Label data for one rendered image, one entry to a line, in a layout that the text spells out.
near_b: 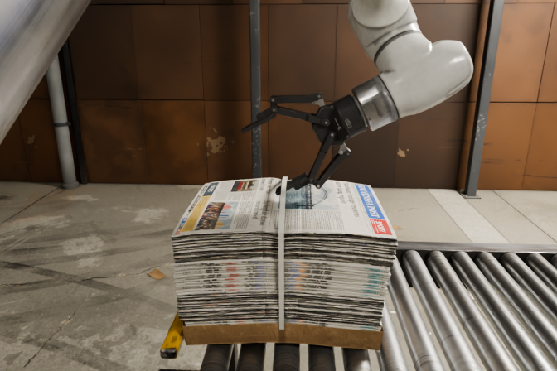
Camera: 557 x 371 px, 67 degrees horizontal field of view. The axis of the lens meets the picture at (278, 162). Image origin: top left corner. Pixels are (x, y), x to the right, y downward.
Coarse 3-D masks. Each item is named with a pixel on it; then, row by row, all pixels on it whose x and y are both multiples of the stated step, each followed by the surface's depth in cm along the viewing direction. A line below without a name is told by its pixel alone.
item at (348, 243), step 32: (320, 192) 89; (352, 192) 90; (320, 224) 73; (352, 224) 74; (384, 224) 75; (320, 256) 72; (352, 256) 72; (384, 256) 71; (320, 288) 74; (352, 288) 73; (384, 288) 73; (320, 320) 75; (352, 320) 75
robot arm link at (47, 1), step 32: (0, 0) 19; (32, 0) 20; (64, 0) 22; (0, 32) 19; (32, 32) 20; (64, 32) 23; (0, 64) 19; (32, 64) 21; (0, 96) 19; (0, 128) 20
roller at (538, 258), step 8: (528, 256) 111; (536, 256) 110; (528, 264) 110; (536, 264) 107; (544, 264) 106; (536, 272) 106; (544, 272) 104; (552, 272) 102; (544, 280) 103; (552, 280) 101; (552, 288) 100
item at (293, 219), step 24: (288, 192) 88; (264, 216) 77; (288, 216) 77; (264, 240) 72; (288, 240) 71; (264, 264) 73; (288, 264) 72; (264, 288) 74; (288, 288) 74; (288, 312) 75
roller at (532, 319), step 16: (480, 256) 111; (496, 272) 103; (496, 288) 100; (512, 288) 96; (512, 304) 93; (528, 304) 90; (528, 320) 87; (544, 320) 85; (544, 336) 82; (544, 352) 81
